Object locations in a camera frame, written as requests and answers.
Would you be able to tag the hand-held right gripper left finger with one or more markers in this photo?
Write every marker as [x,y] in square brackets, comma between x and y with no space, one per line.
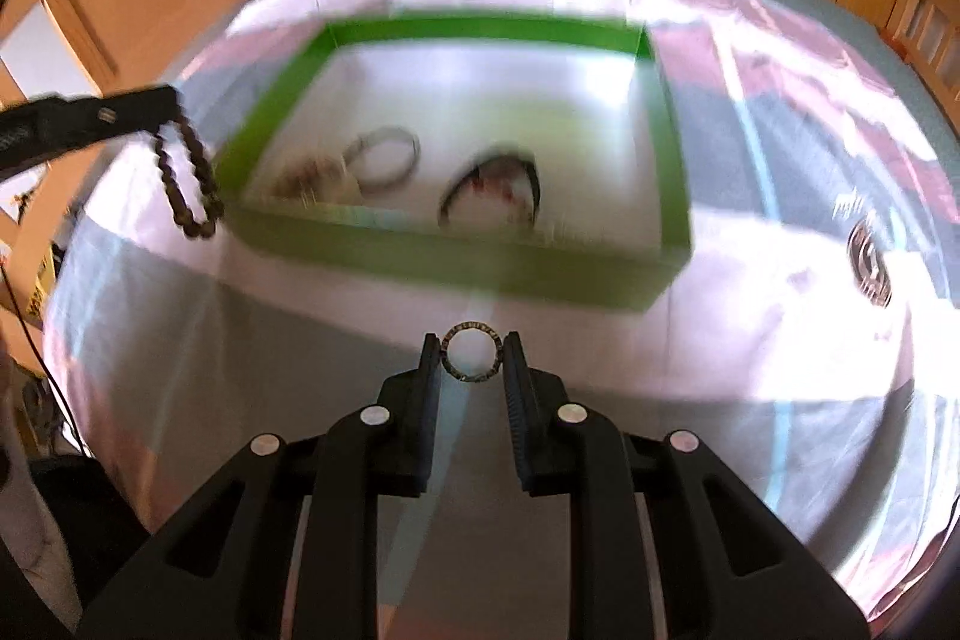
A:
[431,377]

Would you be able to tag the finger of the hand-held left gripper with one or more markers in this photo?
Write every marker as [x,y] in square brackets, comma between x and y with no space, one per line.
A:
[142,108]

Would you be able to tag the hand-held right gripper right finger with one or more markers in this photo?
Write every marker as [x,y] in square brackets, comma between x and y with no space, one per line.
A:
[517,385]

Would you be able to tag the green cardboard box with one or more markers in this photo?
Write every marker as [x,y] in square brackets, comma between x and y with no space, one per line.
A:
[450,265]

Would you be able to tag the yellow bag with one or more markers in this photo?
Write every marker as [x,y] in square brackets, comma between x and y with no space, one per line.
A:
[46,280]

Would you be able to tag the grey metal bangle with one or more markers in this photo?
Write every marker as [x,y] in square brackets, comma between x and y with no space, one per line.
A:
[382,184]

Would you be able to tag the black wristband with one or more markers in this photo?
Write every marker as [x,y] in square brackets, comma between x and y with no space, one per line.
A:
[532,183]

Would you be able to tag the patchwork printed bedsheet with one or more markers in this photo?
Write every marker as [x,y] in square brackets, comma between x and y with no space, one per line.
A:
[750,310]

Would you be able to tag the wooden headboard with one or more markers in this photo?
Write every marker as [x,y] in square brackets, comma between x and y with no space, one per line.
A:
[930,25]

